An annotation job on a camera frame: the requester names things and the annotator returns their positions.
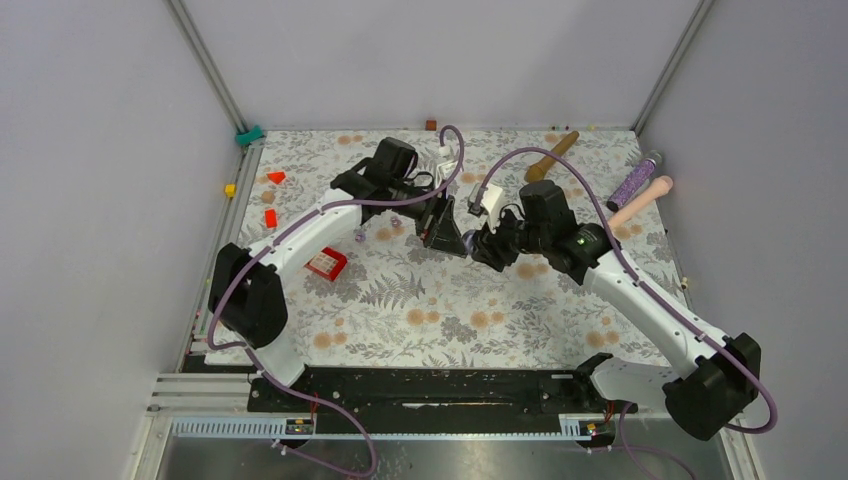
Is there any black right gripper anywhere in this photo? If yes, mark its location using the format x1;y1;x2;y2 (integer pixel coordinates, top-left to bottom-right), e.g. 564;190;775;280
472;204;550;273

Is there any teal arch block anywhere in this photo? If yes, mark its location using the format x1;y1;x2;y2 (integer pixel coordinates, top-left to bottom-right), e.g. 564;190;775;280
235;125;265;147

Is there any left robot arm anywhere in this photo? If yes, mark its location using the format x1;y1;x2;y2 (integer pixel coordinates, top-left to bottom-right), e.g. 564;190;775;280
208;137;466;411

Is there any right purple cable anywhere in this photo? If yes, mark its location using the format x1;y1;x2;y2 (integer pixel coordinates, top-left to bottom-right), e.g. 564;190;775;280
476;146;780;480

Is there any purple glitter tube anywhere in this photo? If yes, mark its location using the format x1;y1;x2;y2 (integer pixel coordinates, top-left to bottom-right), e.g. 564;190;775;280
605;150;663;212

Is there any pink flesh-coloured stick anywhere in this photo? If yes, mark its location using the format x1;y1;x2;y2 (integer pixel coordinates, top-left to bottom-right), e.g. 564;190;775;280
608;175;674;229

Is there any red plastic tray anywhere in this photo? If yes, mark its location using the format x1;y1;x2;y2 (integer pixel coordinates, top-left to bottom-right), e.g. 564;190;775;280
305;247;348;282

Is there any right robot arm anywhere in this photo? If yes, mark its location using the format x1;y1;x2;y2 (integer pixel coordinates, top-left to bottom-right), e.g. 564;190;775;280
463;180;762;441

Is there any floral patterned mat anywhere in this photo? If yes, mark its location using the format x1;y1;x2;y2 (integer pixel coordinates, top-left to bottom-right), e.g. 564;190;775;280
237;129;685;369

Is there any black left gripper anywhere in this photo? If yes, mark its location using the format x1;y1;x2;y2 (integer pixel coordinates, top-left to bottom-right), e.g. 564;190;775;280
388;178;468;256

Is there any red rectangular block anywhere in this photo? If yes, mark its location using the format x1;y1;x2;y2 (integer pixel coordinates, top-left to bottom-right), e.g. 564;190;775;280
264;209;278;229

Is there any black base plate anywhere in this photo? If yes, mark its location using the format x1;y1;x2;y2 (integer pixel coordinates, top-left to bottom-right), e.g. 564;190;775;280
247;357;626;435

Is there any brown wooden stick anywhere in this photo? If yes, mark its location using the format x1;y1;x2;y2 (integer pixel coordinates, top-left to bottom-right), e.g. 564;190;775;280
524;131;580;183

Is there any red triangular block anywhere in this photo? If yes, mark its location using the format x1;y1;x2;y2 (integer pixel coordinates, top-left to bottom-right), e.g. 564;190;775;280
266;171;286;185

